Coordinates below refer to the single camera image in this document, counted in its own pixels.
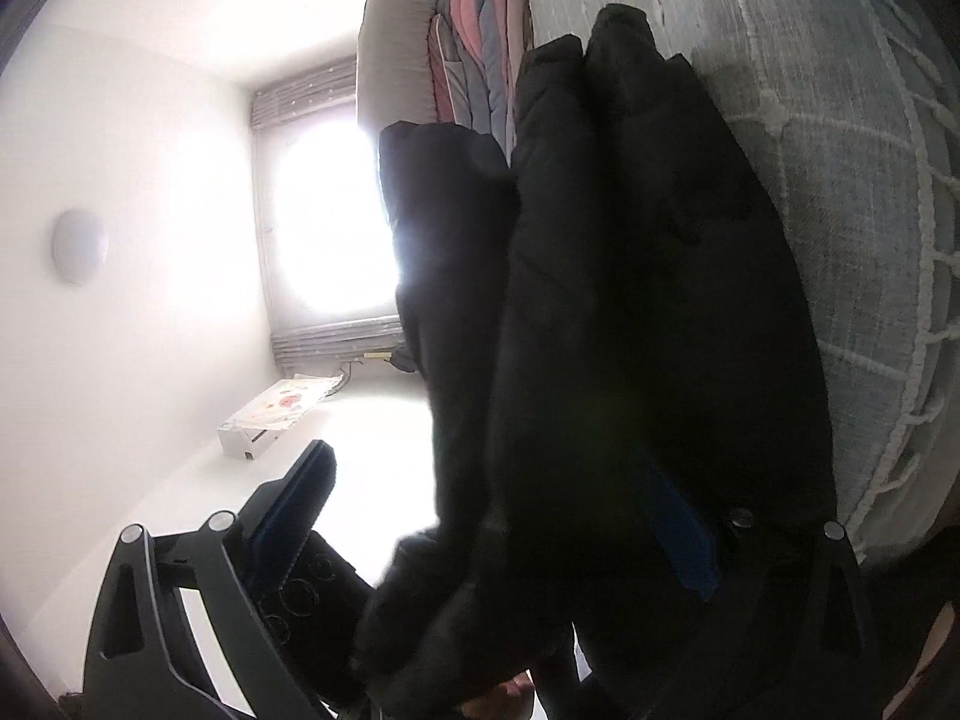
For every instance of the round white ceiling lamp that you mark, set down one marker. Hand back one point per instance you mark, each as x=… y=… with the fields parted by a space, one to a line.
x=79 y=247

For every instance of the white cardboard box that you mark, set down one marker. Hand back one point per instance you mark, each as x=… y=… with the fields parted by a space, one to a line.
x=274 y=420

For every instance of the window with patterned curtain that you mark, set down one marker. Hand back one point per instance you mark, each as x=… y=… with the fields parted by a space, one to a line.
x=330 y=225

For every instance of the grey-beige pillow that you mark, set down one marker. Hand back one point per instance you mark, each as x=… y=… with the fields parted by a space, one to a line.
x=394 y=37

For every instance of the stack of folded quilts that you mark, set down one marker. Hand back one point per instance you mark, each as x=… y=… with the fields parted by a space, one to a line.
x=480 y=37

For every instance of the grey quilted bedspread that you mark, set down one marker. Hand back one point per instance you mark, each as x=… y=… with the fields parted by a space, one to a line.
x=825 y=105

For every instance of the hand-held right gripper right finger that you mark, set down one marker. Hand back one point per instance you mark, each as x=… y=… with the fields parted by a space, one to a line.
x=686 y=547

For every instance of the black puffer jacket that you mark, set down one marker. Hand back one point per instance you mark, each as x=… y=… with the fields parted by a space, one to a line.
x=600 y=277

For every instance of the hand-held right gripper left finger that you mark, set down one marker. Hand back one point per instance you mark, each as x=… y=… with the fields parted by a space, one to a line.
x=289 y=514

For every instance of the person's left hand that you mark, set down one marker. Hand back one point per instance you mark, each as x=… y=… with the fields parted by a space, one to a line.
x=499 y=703

